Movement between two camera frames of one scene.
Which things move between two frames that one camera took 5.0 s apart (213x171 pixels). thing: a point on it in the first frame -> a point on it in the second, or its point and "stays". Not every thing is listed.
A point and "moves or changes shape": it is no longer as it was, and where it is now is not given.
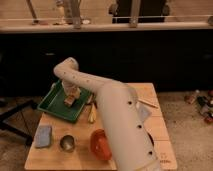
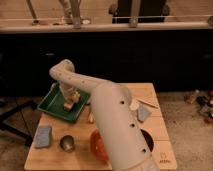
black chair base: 8,128 stays
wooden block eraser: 69,99 moves or changes shape
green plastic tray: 53,103 stays
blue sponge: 43,136 stays
